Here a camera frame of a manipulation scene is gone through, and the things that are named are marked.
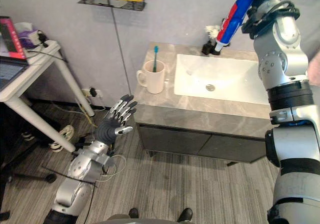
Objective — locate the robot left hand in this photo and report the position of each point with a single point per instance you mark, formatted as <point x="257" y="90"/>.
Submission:
<point x="107" y="131"/>

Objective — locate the blue red toothpaste tube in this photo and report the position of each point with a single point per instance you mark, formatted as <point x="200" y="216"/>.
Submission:
<point x="233" y="19"/>

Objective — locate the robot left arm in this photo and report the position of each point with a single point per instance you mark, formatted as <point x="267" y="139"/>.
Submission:
<point x="83" y="162"/>

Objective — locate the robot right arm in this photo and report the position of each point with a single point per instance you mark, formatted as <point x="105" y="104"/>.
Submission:
<point x="287" y="67"/>

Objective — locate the white shoe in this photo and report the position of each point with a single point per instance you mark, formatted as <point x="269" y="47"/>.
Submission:
<point x="67" y="133"/>
<point x="55" y="146"/>

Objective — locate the black plug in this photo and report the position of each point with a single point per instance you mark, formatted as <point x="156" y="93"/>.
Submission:
<point x="93" y="91"/>

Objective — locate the white fluffy item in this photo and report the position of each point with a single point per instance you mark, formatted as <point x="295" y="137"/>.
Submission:
<point x="212" y="31"/>

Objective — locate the grey marble vanity cabinet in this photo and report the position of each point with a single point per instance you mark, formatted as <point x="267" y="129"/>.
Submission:
<point x="175" y="114"/>

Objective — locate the white ceramic mug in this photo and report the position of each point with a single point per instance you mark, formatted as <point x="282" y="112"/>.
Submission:
<point x="155" y="80"/>

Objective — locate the black faucet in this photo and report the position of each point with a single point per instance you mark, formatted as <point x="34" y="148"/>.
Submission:
<point x="207" y="48"/>

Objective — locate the black stand base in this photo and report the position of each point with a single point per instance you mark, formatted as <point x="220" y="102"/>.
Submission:
<point x="30" y="175"/>

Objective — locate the teal toothbrush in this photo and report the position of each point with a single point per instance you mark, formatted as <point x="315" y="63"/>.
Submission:
<point x="155" y="57"/>

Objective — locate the white table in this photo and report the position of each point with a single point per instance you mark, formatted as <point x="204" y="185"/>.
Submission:
<point x="45" y="67"/>

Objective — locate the person's hand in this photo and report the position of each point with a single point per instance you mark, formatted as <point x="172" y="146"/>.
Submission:
<point x="315" y="69"/>

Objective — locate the white sink basin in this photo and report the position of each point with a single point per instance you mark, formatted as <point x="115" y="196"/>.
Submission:
<point x="220" y="71"/>

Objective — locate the metal sink drain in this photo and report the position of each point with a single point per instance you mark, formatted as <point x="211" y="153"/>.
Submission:
<point x="210" y="87"/>

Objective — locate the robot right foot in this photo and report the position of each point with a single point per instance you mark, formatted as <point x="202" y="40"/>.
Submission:
<point x="185" y="214"/>

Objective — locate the black power adapter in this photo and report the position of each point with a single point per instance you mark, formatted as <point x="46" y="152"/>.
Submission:
<point x="42" y="38"/>

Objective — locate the purple tissue pack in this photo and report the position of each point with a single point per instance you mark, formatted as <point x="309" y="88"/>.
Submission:
<point x="25" y="35"/>

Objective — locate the open laptop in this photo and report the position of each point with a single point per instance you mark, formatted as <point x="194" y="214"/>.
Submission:
<point x="10" y="47"/>

